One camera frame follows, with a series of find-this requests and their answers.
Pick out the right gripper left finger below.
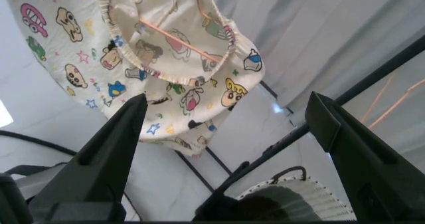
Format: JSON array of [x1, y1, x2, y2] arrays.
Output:
[[28, 92, 149, 222]]

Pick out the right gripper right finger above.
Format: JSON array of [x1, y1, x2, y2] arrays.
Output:
[[304, 90, 425, 222]]

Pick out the cream printed garment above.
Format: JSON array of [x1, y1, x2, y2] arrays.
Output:
[[0, 0, 266, 158]]

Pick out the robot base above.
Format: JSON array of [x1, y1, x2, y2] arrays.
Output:
[[0, 163, 79, 222]]

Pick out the white laundry basket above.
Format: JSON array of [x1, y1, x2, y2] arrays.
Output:
[[235, 166, 358, 222]]

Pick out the black clothes rack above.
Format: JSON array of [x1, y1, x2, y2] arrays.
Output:
[[174, 34, 425, 222]]

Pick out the white curtain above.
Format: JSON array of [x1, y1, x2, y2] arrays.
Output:
[[205, 0, 425, 171]]

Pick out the black cable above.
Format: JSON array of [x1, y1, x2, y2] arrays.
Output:
[[0, 130, 78, 157]]

